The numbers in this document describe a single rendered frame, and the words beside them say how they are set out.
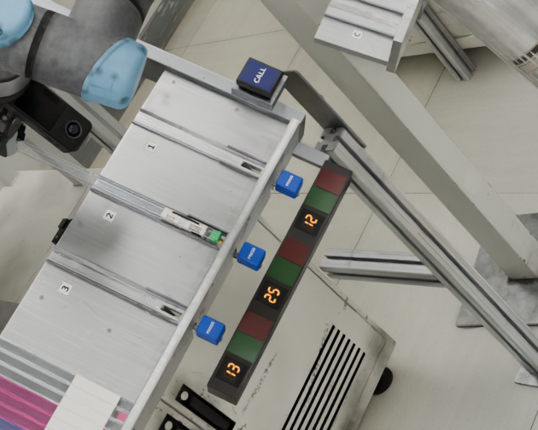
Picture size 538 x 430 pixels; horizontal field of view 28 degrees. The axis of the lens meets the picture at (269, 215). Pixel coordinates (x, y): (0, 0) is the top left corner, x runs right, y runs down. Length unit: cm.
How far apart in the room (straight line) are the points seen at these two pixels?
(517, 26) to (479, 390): 113
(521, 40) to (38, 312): 69
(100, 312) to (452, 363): 88
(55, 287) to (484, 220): 84
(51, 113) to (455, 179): 79
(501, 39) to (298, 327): 101
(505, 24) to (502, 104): 148
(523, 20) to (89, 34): 45
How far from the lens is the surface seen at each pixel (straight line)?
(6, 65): 114
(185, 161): 140
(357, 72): 166
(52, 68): 112
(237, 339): 132
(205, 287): 131
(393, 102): 171
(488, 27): 93
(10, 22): 110
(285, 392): 185
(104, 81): 111
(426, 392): 203
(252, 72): 141
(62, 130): 128
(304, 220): 138
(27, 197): 212
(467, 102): 247
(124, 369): 131
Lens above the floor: 144
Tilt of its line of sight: 33 degrees down
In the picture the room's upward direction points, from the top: 47 degrees counter-clockwise
